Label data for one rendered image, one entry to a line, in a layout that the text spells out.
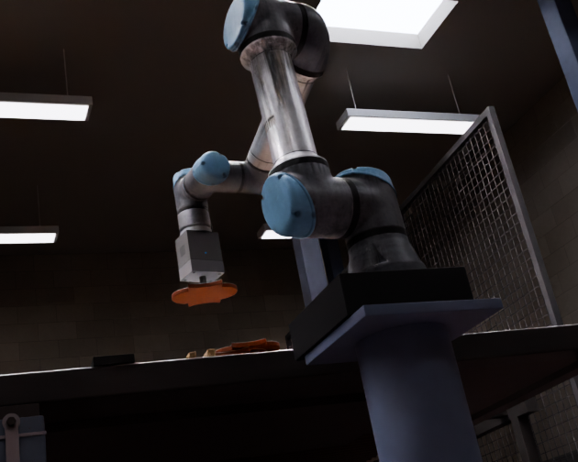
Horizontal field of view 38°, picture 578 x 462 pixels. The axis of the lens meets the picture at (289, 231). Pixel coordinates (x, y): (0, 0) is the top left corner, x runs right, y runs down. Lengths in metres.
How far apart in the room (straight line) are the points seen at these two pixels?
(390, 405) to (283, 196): 0.41
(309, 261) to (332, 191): 2.56
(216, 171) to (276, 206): 0.41
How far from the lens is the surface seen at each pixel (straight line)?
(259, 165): 1.97
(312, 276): 4.06
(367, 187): 1.59
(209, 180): 1.93
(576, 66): 6.45
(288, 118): 1.61
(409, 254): 1.55
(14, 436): 1.58
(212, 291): 1.94
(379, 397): 1.48
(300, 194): 1.50
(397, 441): 1.45
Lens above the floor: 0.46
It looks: 23 degrees up
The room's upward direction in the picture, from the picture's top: 11 degrees counter-clockwise
